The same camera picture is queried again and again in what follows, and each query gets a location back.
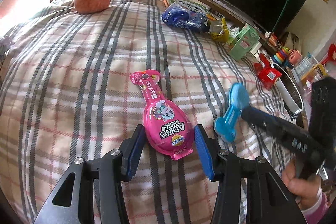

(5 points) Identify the crumpled foil ball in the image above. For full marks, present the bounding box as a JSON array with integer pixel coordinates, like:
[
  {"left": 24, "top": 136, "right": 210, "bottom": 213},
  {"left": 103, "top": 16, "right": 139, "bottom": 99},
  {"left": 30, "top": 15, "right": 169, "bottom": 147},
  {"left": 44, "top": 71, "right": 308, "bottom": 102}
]
[{"left": 0, "top": 35, "right": 13, "bottom": 56}]

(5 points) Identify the yellow box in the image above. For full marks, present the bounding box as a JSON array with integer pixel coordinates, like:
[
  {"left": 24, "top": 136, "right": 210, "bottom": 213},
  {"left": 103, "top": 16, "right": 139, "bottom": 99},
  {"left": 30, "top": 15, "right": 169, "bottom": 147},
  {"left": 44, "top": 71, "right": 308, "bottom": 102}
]
[{"left": 302, "top": 61, "right": 328, "bottom": 85}]

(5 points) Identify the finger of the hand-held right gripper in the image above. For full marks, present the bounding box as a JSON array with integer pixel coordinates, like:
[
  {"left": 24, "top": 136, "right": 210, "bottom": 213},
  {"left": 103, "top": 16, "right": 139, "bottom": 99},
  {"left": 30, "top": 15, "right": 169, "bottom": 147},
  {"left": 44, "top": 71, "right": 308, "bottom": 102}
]
[
  {"left": 243, "top": 119, "right": 324, "bottom": 161},
  {"left": 241, "top": 106, "right": 313, "bottom": 140}
]

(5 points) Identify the red snack packet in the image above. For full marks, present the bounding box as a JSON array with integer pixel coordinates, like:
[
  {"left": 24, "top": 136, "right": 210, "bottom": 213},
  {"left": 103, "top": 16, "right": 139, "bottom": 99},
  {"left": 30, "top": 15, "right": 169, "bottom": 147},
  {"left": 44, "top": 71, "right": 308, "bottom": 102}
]
[{"left": 253, "top": 52, "right": 282, "bottom": 90}]

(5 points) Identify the pink candy packet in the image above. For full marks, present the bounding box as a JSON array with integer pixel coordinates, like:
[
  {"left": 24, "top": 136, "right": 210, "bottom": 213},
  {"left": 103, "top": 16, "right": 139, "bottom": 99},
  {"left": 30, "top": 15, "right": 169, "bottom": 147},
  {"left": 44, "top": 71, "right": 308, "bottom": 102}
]
[{"left": 130, "top": 70, "right": 196, "bottom": 161}]

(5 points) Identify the green stick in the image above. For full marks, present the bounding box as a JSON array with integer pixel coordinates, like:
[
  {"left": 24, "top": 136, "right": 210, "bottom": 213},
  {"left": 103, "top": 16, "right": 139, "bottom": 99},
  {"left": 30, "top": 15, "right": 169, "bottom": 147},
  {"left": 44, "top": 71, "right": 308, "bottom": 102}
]
[{"left": 265, "top": 0, "right": 294, "bottom": 42}]

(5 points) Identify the green drink carton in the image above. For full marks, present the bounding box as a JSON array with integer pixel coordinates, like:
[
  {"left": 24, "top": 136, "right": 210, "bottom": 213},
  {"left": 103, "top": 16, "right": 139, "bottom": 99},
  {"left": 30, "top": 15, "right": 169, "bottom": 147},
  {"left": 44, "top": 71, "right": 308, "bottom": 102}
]
[{"left": 228, "top": 24, "right": 260, "bottom": 61}]

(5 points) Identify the yellow wrapper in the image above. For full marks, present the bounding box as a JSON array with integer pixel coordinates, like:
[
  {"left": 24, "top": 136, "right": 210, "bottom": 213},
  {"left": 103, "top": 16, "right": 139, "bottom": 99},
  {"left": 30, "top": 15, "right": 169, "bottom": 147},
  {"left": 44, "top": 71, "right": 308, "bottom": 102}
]
[{"left": 209, "top": 18, "right": 230, "bottom": 42}]

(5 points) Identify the person's right forearm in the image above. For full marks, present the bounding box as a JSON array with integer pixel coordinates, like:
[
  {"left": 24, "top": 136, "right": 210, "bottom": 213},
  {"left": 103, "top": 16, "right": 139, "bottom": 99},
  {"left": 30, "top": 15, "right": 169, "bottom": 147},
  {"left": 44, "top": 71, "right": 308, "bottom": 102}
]
[{"left": 301, "top": 187, "right": 336, "bottom": 224}]

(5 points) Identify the red toy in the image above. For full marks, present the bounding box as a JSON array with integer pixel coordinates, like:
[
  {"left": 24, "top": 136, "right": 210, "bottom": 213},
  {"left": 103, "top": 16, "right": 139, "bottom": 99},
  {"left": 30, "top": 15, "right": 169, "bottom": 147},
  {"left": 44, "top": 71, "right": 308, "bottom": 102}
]
[{"left": 265, "top": 32, "right": 279, "bottom": 48}]

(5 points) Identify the rainbow stacking ring toy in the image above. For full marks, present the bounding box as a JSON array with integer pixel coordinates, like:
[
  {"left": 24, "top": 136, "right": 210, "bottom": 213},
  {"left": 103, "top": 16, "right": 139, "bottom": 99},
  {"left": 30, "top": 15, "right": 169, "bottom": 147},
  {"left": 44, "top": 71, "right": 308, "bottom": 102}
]
[{"left": 270, "top": 48, "right": 289, "bottom": 65}]

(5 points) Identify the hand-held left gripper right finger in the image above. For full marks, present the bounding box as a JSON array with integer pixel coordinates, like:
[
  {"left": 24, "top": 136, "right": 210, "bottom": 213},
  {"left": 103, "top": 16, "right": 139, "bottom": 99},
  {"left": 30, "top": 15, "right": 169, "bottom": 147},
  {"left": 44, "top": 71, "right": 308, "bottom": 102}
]
[{"left": 194, "top": 124, "right": 306, "bottom": 224}]

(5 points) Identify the person's right hand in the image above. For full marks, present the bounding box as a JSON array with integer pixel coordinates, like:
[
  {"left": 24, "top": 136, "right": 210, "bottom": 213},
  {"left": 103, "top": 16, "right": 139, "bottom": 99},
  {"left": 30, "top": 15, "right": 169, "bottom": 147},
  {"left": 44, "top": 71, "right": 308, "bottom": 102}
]
[{"left": 281, "top": 161, "right": 322, "bottom": 210}]

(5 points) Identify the pink toy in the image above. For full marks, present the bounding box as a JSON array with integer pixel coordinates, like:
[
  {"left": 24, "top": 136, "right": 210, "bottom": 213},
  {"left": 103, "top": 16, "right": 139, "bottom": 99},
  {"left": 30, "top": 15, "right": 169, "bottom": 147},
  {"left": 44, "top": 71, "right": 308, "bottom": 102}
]
[{"left": 287, "top": 49, "right": 301, "bottom": 62}]

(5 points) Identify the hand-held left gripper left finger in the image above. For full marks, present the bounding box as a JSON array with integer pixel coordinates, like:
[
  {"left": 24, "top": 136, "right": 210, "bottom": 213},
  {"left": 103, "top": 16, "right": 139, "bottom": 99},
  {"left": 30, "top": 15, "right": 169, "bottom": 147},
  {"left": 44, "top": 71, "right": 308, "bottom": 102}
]
[{"left": 34, "top": 124, "right": 144, "bottom": 224}]

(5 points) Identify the blue plastic bag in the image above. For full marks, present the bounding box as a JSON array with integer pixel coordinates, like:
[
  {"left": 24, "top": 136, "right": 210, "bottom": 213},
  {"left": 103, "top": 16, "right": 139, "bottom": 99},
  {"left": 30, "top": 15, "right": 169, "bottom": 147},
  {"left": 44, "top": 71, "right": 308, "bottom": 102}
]
[{"left": 161, "top": 2, "right": 210, "bottom": 33}]

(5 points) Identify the black bin with white rim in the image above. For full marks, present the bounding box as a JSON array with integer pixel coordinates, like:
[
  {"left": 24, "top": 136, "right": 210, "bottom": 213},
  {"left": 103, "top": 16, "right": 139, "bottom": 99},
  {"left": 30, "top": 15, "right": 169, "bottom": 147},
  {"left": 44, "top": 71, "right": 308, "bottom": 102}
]
[{"left": 272, "top": 63, "right": 305, "bottom": 119}]

